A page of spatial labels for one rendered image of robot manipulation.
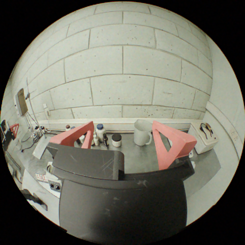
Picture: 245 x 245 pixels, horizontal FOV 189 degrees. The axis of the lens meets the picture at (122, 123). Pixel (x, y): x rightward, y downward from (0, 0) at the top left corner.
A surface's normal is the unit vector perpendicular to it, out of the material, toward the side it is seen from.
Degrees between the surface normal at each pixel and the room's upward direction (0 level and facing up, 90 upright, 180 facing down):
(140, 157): 0
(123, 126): 90
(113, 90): 90
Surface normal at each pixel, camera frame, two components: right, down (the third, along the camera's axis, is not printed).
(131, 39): 0.00, 0.59
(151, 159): 0.00, -0.81
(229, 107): -1.00, 0.00
